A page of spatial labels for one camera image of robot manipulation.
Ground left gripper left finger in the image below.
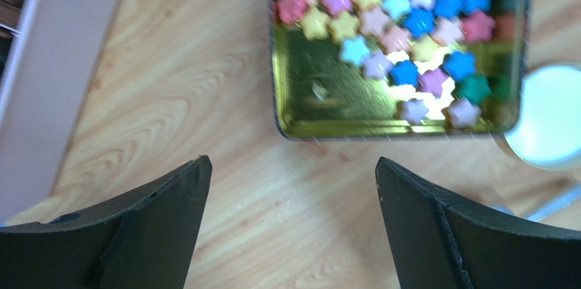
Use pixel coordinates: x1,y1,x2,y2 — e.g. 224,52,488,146
1,155,212,288

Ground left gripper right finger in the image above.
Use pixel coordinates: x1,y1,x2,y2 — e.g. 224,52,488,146
375,157,580,288

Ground square tin of star candies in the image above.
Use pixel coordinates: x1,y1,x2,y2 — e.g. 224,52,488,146
269,0,530,140

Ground white round lid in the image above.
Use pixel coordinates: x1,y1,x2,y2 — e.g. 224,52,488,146
496,62,580,172

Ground pink compartment tray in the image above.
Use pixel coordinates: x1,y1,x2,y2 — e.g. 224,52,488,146
1,0,121,224

